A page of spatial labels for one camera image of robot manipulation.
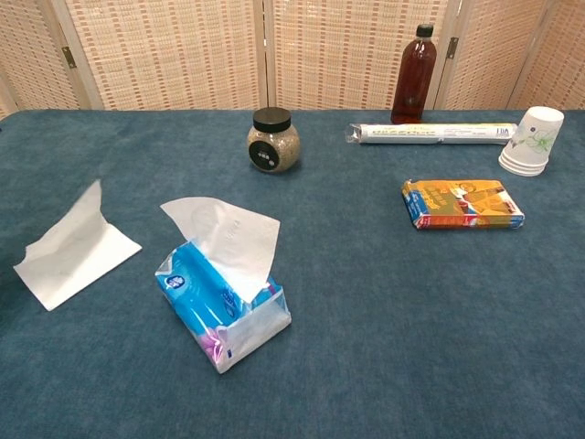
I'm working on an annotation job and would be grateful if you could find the blue plastic tissue pack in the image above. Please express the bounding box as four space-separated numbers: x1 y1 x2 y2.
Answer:
154 241 293 375

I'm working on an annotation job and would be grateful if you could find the white pulled-out tissue sheet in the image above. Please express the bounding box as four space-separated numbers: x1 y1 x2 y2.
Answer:
13 179 144 313

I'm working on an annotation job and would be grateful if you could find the white tissue sheet in pack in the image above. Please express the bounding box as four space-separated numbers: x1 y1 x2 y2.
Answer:
160 197 282 304

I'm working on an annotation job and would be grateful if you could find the round glass jar black lid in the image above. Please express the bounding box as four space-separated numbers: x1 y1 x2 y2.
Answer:
247 106 302 175

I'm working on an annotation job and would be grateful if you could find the blue table cloth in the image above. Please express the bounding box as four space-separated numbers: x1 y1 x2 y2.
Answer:
0 108 585 439

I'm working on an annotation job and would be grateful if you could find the white wrapped roll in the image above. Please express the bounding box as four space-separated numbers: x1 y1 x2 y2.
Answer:
345 122 520 146

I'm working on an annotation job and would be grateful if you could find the woven folding screen panel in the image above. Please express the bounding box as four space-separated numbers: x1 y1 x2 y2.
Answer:
48 0 268 112
0 0 86 121
506 0 585 111
263 0 463 112
433 0 557 111

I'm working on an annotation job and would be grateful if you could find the orange yellow carton box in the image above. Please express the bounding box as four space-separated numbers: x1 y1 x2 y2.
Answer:
401 178 526 231

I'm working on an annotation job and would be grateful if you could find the brown liquid bottle black cap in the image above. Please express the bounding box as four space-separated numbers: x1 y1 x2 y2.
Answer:
390 23 438 125

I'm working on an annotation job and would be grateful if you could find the floral paper cup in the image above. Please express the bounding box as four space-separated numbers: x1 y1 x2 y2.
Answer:
501 105 565 166

